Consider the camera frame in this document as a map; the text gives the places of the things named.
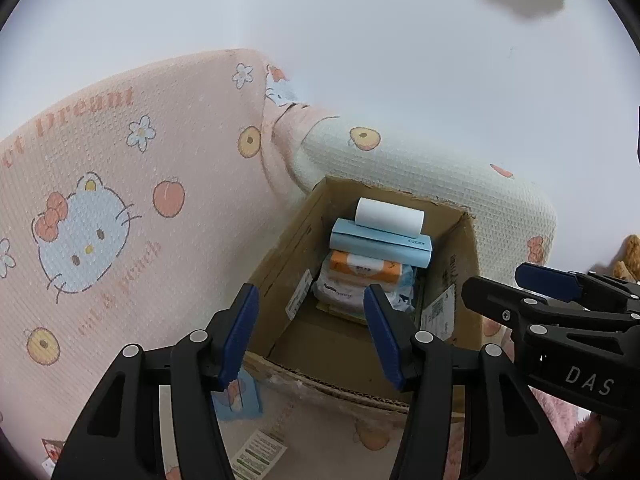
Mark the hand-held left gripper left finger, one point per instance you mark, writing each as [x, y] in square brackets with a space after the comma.
[240, 340]

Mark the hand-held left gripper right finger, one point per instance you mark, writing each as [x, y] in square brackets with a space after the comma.
[385, 340]

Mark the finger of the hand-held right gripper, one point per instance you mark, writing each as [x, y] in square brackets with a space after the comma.
[500, 300]
[550, 277]

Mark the brown cardboard box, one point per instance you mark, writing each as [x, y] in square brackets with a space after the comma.
[325, 350]

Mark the white and blue wipes pack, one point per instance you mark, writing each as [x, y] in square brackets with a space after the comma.
[340, 290]

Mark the orange and white tissue pack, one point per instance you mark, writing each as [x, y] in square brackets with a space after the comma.
[360, 265]

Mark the light blue box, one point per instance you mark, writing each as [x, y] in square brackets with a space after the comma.
[380, 245]

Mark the white paper roll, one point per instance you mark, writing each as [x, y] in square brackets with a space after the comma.
[390, 217]

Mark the pink fluffy cloth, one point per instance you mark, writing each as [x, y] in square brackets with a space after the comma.
[575, 435]

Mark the brown plush toy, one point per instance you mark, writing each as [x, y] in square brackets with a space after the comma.
[629, 260]

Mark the white box with green label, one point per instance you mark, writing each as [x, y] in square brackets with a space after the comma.
[260, 455]

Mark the pink cartoon printed blanket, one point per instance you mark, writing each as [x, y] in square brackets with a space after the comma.
[150, 210]

